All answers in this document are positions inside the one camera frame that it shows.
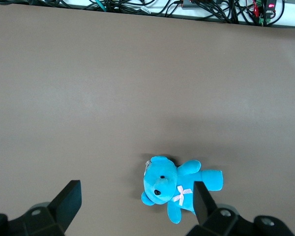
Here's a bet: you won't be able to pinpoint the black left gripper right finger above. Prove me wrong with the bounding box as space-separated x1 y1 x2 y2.
186 181 295 236

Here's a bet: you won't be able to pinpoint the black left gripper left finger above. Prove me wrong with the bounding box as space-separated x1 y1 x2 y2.
0 180 83 236

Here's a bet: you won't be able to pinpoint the blue plush teddy bear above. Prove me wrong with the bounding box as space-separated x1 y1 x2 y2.
140 154 224 224

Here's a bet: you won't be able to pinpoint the green terminal block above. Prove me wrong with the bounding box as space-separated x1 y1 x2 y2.
258 14 271 27

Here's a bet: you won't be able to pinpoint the red clip connector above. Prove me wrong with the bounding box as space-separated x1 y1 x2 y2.
252 0 261 17

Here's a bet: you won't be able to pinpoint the black device with red light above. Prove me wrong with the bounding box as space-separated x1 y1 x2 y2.
265 0 279 16

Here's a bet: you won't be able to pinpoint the black cable tangle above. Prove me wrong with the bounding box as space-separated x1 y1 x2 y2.
38 0 286 27

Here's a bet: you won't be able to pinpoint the teal cable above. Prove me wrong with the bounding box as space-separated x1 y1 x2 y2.
95 0 107 12

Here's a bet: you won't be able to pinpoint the black cable with white label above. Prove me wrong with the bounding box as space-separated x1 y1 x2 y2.
118 0 177 16

